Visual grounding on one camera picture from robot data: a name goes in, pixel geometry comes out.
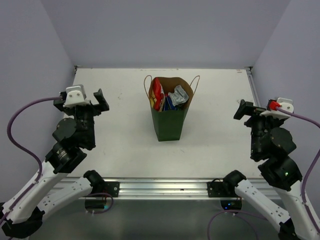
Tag large red white chips bag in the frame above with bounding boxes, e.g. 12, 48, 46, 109
149, 77, 165, 112

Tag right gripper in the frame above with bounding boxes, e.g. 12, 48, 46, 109
233, 98, 282, 157

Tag silver snack packet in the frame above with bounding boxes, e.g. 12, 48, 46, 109
168, 85, 189, 106

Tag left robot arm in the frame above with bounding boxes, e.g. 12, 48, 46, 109
0, 85, 112, 239

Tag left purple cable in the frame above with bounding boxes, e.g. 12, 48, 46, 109
0, 95, 63, 226

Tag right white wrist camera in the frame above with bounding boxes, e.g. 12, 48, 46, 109
259, 97, 294, 120

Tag green paper bag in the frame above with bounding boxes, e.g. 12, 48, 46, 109
144, 75, 200, 142

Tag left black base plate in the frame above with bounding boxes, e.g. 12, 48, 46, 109
101, 181, 120, 198

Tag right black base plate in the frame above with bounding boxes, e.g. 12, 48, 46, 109
206, 178, 228, 198

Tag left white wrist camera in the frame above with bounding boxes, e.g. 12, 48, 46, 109
63, 84, 90, 108

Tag blue Burts chips bag front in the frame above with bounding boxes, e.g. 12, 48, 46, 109
163, 96, 180, 111

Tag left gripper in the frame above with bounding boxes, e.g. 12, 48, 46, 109
55, 88, 109, 146

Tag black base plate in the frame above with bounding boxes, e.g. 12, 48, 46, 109
206, 178, 228, 198
101, 181, 120, 198

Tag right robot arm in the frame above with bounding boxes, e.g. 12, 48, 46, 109
222, 97, 320, 240

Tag aluminium mounting rail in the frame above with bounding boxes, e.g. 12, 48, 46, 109
54, 177, 276, 201

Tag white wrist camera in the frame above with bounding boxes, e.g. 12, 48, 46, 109
259, 97, 294, 120
63, 84, 90, 108

